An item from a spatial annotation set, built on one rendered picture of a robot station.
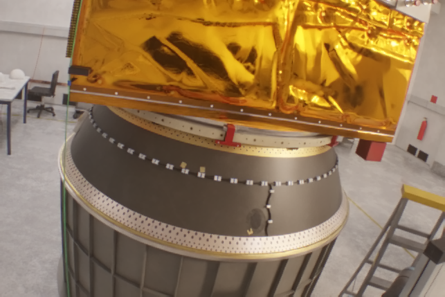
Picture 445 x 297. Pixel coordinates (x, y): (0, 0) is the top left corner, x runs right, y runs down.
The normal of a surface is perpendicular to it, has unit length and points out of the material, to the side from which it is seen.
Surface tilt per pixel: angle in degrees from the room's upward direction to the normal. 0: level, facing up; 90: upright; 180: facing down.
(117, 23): 85
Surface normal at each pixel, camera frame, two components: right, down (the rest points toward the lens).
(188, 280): 0.00, 0.28
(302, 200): 0.56, -0.14
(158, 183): -0.14, -0.25
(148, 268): -0.22, 0.22
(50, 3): 0.27, 0.32
